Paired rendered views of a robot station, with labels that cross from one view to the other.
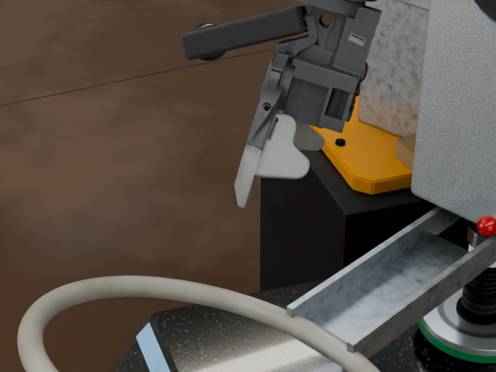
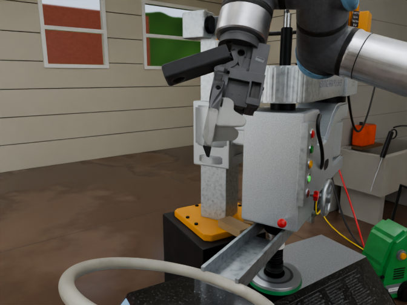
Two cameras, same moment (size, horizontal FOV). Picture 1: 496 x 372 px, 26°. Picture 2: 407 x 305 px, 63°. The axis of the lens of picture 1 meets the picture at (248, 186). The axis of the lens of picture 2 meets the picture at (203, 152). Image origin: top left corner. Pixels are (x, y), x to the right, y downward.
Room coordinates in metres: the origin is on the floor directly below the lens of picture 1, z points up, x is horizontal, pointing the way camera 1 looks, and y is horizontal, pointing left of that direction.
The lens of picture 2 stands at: (0.34, 0.10, 1.70)
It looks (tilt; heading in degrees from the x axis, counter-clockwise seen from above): 13 degrees down; 349
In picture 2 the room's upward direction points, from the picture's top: straight up
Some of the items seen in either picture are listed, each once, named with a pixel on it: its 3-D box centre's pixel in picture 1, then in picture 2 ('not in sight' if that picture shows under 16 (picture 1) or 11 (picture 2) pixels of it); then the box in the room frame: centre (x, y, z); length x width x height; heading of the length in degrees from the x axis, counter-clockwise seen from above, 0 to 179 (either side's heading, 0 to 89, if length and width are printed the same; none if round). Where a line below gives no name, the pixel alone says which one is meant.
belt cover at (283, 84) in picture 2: not in sight; (310, 86); (1.73, -0.65, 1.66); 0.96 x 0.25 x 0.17; 137
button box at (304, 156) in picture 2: not in sight; (305, 163); (1.35, -0.45, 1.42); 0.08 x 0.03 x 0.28; 137
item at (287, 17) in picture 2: not in sight; (286, 40); (1.47, -0.41, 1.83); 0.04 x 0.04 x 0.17
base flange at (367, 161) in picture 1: (407, 124); (219, 216); (2.42, -0.41, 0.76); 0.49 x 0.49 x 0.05; 19
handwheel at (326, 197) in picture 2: not in sight; (317, 195); (1.48, -0.58, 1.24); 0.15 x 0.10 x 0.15; 137
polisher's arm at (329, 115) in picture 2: not in sight; (311, 154); (1.75, -0.69, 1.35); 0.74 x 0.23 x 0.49; 137
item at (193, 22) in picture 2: not in sight; (198, 25); (2.38, -0.27, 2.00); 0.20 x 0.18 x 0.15; 19
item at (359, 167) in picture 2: not in sight; (382, 178); (3.94, -2.95, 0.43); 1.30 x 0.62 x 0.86; 115
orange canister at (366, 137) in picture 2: not in sight; (366, 134); (4.08, -2.75, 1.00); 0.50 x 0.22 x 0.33; 115
